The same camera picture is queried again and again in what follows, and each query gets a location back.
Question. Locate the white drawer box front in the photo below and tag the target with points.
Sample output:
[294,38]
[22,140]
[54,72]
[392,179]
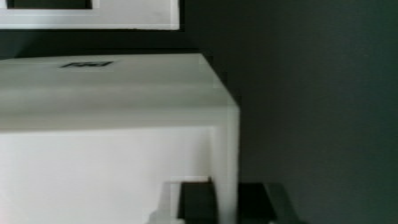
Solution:
[118,128]

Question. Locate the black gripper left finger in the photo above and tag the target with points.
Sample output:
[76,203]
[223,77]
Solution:
[188,206]

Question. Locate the white marker tag sheet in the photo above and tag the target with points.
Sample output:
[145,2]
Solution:
[115,14]

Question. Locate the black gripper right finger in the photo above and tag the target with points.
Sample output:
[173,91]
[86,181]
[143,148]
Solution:
[266,207]

